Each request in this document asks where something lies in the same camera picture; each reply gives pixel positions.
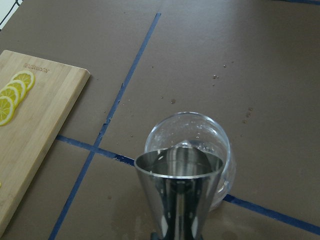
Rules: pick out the steel cocktail jigger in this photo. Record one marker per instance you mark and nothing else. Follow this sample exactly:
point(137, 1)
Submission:
point(179, 184)

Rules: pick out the clear wine glass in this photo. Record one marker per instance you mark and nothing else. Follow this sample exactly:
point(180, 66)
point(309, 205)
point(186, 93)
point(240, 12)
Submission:
point(192, 129)

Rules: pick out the bamboo cutting board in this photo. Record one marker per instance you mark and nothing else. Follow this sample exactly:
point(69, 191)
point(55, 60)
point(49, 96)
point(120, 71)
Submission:
point(26, 139)

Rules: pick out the lemon slice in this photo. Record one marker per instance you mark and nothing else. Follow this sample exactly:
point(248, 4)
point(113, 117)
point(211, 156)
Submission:
point(12, 93)
point(27, 77)
point(20, 86)
point(7, 109)

